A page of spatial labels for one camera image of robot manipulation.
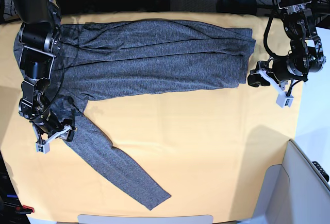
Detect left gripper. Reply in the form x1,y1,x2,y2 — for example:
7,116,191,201
247,60,302,88

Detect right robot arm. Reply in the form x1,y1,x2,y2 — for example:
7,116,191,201
13,0,75,145

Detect grey long-sleeve T-shirt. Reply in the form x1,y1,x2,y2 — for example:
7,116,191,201
12,20,257,211

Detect black remote control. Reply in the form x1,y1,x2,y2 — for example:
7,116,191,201
312,161,329,182

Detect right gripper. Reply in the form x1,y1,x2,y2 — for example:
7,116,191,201
32,110,78,142

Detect dark round stool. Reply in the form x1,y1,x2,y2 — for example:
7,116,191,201
216,0,258,15

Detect yellow table cloth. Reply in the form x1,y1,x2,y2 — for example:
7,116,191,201
1,22,304,222

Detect white box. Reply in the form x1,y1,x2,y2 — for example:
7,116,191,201
250,140,329,223

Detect red clamp left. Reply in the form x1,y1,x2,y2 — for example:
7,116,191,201
15,205,35,215

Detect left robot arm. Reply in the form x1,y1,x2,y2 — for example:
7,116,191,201
247,0,326,88

